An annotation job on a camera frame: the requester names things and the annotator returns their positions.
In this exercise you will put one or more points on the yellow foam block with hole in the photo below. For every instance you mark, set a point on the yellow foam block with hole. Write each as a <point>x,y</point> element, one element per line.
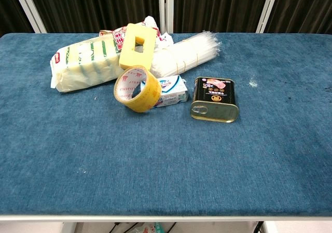
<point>131,39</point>

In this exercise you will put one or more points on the colourful package under table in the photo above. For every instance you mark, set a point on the colourful package under table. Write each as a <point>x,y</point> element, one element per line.
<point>153,227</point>

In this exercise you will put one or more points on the yellow packing tape roll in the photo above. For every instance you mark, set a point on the yellow packing tape roll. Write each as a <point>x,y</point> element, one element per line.
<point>148,98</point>

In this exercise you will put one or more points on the white red plastic bag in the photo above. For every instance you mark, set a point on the white red plastic bag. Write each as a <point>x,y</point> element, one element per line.
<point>162,39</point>

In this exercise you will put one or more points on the packaged yellow green sponges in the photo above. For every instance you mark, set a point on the packaged yellow green sponges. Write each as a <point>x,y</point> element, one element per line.
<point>85,64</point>

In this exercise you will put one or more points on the black luncheon meat can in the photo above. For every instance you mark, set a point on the black luncheon meat can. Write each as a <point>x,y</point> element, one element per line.
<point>215,98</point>

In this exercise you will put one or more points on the bundle of clear plastic straws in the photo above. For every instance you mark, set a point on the bundle of clear plastic straws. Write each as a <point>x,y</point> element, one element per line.
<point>186,55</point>

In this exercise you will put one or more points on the dark pleated curtain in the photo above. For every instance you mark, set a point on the dark pleated curtain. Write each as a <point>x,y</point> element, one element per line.
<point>103,7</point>

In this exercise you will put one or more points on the blue table cloth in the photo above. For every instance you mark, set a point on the blue table cloth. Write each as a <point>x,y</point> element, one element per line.
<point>166,144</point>

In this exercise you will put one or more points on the white metal frame post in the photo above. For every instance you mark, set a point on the white metal frame post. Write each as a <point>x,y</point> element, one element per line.
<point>28,7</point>
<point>166,8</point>
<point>268,7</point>

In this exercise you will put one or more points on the white blue soap box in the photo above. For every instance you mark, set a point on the white blue soap box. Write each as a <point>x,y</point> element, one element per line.
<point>174,93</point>

